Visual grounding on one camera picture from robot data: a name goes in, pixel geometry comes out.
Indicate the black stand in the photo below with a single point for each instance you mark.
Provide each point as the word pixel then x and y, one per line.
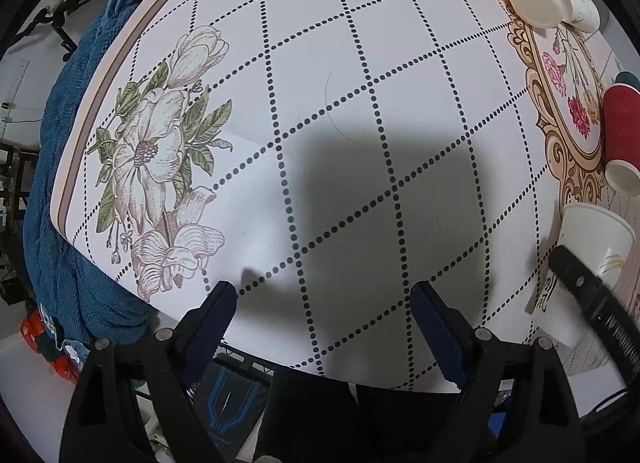
pixel 60 25

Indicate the small white paper cup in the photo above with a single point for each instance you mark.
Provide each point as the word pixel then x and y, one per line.
pixel 582 8

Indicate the white printed paper cup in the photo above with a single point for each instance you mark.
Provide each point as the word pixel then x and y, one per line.
pixel 587 238

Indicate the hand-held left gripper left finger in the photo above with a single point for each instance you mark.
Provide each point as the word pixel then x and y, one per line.
pixel 210 330

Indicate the gold ornate floral cloth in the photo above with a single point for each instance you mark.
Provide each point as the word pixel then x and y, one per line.
pixel 565 88

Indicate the blue textured cloth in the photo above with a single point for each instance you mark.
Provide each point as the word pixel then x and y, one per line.
pixel 70 168

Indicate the metal rack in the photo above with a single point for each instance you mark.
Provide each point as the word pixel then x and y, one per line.
pixel 12 193

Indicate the white floral tablecloth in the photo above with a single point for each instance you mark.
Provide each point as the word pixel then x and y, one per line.
pixel 350 93

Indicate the black box with blue pattern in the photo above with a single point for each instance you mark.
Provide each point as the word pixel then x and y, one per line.
pixel 230 398

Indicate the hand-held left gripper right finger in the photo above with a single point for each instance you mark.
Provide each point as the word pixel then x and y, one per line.
pixel 442 330

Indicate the red plastic bag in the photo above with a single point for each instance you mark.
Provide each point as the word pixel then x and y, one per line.
pixel 32 333

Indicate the red ribbed paper cup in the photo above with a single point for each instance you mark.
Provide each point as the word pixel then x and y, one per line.
pixel 622 133

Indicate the dark teal paper cup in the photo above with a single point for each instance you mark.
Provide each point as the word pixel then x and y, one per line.
pixel 629 79

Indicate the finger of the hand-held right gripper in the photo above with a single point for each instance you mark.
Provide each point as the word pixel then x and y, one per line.
pixel 587 290

